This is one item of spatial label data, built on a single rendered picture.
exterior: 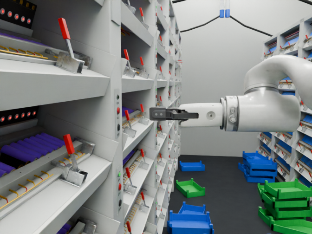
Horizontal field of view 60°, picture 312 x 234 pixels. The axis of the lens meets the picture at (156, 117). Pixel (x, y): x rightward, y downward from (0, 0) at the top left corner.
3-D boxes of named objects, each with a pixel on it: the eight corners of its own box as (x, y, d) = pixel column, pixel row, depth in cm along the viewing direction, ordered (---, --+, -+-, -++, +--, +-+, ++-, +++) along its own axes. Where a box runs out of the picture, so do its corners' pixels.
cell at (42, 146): (26, 145, 56) (54, 156, 56) (20, 146, 54) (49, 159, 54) (28, 136, 56) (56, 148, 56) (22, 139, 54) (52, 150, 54)
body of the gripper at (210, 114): (229, 133, 59) (177, 132, 61) (224, 126, 69) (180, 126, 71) (229, 98, 58) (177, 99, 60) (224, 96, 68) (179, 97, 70)
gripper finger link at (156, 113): (176, 121, 62) (147, 121, 63) (177, 120, 65) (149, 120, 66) (176, 108, 62) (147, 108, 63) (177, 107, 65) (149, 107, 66)
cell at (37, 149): (19, 147, 54) (48, 159, 54) (14, 149, 52) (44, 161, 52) (22, 139, 54) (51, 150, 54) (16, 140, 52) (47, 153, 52)
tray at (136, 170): (151, 168, 137) (160, 143, 134) (118, 234, 77) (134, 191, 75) (114, 153, 138) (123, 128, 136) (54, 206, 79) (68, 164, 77)
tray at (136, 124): (151, 129, 134) (160, 103, 132) (117, 166, 75) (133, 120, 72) (113, 114, 136) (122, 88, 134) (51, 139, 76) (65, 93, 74)
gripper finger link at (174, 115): (181, 120, 58) (166, 117, 62) (208, 117, 62) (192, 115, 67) (181, 114, 58) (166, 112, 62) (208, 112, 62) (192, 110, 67)
